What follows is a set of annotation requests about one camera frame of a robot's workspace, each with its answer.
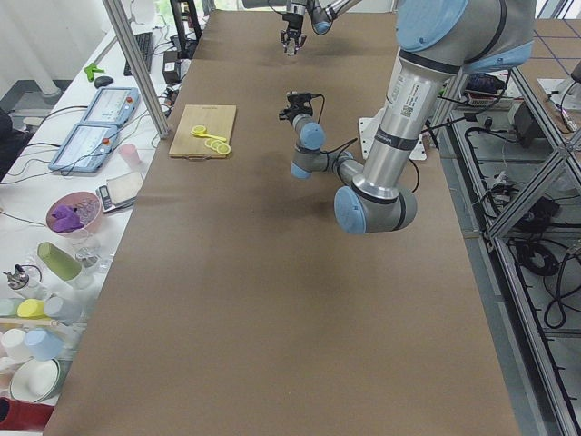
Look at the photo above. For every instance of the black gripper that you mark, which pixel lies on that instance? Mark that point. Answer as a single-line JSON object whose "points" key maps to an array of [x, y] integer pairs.
{"points": [[289, 115], [291, 23]]}

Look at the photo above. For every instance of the clear glass cup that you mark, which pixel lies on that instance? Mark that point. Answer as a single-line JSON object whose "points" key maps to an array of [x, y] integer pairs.
{"points": [[291, 50]]}

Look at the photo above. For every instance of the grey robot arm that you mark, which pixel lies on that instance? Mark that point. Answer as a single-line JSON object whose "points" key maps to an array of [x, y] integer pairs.
{"points": [[322, 15], [437, 39]]}

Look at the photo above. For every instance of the pink cup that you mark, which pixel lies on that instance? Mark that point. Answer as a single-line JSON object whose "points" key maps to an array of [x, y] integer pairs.
{"points": [[130, 155]]}

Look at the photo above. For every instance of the grey cup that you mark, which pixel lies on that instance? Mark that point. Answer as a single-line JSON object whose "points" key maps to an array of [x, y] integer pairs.
{"points": [[63, 309]]}

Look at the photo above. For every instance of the yellow cup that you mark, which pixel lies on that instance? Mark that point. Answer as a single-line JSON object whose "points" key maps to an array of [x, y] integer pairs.
{"points": [[31, 309]]}

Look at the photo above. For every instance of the light blue cup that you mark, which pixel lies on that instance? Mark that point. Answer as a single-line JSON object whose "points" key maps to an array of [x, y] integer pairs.
{"points": [[43, 345]]}

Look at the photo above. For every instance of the light green cup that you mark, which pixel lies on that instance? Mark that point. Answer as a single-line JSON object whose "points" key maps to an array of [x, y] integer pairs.
{"points": [[9, 307]]}

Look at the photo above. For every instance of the white cup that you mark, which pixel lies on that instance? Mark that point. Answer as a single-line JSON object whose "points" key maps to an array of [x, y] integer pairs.
{"points": [[13, 342]]}

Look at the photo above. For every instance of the bamboo cutting board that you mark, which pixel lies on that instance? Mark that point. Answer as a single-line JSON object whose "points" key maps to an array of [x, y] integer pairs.
{"points": [[218, 119]]}

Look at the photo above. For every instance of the lemon slice middle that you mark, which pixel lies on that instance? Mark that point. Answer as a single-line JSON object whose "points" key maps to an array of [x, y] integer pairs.
{"points": [[217, 145]]}

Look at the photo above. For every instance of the lemon slice lower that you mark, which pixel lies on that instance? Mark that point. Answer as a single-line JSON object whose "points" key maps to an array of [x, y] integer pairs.
{"points": [[211, 142]]}

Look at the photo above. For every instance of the yellow plastic knife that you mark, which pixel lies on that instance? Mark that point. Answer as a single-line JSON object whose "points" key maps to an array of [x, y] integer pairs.
{"points": [[213, 136]]}

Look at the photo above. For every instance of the black keyboard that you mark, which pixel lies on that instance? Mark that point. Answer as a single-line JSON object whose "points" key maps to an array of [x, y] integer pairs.
{"points": [[144, 42]]}

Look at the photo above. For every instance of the upper teach pendant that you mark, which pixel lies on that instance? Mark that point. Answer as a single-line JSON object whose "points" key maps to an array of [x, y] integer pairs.
{"points": [[112, 105]]}

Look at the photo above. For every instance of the teach pendant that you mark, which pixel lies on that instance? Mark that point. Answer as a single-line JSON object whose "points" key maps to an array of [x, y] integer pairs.
{"points": [[112, 105], [85, 148]]}

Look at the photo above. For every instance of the digital kitchen scale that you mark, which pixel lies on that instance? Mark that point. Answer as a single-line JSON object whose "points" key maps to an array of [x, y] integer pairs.
{"points": [[120, 192]]}

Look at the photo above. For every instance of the lower teach pendant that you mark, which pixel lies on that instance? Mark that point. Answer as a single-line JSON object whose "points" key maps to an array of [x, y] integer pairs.
{"points": [[85, 148]]}

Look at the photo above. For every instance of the pink bowl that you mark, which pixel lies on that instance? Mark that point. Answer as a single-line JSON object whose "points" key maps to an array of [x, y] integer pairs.
{"points": [[86, 204]]}

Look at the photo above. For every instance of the clear wine glass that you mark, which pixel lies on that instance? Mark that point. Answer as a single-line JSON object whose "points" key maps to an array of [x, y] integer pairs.
{"points": [[86, 247]]}

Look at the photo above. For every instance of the purple cloth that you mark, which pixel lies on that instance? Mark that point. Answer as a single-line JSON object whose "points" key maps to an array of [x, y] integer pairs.
{"points": [[64, 219]]}

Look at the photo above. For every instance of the glass oil dispenser bottle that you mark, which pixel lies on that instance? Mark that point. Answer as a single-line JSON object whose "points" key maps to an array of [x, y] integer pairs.
{"points": [[26, 280]]}

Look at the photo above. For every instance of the white bowl green rim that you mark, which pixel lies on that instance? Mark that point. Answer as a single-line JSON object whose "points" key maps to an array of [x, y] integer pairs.
{"points": [[37, 381]]}

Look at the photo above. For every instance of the red thermos bottle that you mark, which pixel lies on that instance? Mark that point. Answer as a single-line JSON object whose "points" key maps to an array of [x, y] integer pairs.
{"points": [[24, 416]]}

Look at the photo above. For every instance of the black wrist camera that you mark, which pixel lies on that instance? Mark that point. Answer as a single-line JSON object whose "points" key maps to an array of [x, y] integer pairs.
{"points": [[300, 97]]}

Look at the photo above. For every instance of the aluminium frame post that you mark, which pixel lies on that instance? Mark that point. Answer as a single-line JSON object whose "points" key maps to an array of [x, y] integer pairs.
{"points": [[124, 33]]}

